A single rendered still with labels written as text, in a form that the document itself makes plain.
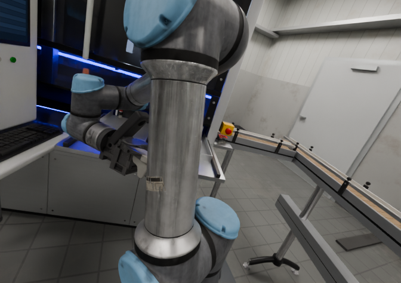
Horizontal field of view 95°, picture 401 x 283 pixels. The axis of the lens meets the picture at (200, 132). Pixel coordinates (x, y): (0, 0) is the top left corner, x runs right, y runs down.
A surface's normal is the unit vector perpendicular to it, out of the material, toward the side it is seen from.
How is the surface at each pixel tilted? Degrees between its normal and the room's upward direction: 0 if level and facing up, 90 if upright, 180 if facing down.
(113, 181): 90
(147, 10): 83
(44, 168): 90
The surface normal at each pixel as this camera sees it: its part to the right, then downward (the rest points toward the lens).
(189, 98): 0.48, 0.18
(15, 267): 0.29, -0.91
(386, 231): -0.95, -0.24
